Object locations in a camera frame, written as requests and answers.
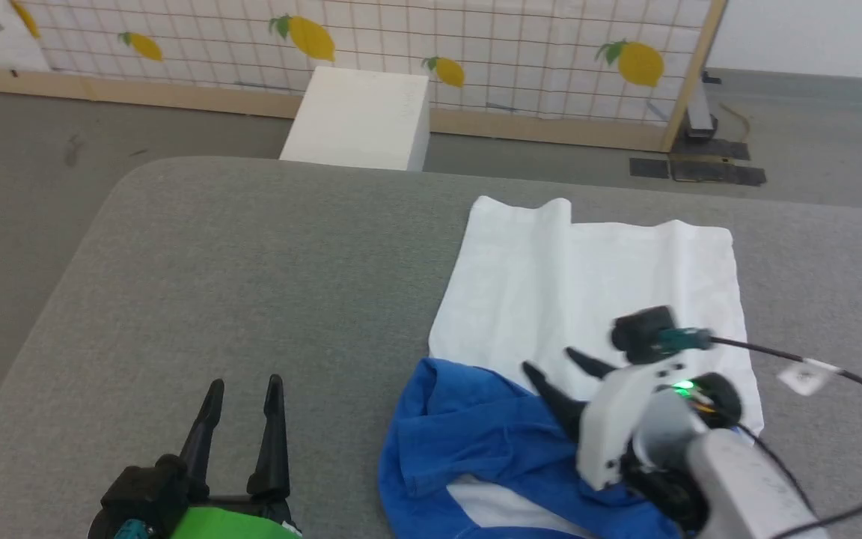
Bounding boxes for white rectangular pillar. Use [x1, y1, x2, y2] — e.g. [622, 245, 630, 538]
[278, 65, 432, 174]

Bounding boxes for blue and white long-sleeve shirt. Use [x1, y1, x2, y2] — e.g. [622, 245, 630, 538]
[378, 195, 766, 539]

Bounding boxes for grey metal partition foot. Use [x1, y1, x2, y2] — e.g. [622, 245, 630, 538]
[684, 70, 724, 144]

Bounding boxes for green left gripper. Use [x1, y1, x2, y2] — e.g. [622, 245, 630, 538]
[168, 374, 305, 539]

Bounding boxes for grey fabric sofa surface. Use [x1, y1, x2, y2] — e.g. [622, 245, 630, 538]
[0, 155, 862, 539]

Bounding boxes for yellow floor cable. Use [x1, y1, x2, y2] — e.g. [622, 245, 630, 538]
[718, 100, 751, 141]

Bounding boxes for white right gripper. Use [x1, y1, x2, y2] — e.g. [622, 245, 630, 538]
[523, 347, 702, 493]

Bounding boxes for small black floor mat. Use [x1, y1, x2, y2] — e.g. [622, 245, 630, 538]
[629, 156, 670, 180]

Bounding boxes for wooden framed lemon print partition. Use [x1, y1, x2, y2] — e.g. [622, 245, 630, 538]
[0, 0, 729, 155]

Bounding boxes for white cable tag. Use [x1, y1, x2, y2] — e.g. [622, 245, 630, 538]
[777, 359, 841, 397]

